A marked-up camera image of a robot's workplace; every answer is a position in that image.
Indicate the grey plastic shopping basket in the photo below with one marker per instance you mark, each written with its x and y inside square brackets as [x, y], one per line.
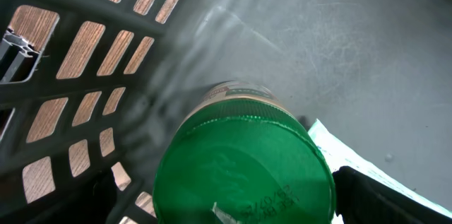
[118, 77]

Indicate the white wet wipes pack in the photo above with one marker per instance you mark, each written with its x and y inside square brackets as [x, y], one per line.
[337, 155]

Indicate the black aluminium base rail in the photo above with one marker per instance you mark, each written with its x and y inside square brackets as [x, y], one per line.
[18, 58]

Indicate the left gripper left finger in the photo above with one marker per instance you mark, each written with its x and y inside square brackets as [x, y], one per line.
[90, 203]

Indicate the green lid jar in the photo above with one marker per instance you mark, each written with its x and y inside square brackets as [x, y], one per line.
[241, 157]

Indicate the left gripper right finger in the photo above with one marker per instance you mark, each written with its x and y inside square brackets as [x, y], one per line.
[362, 200]

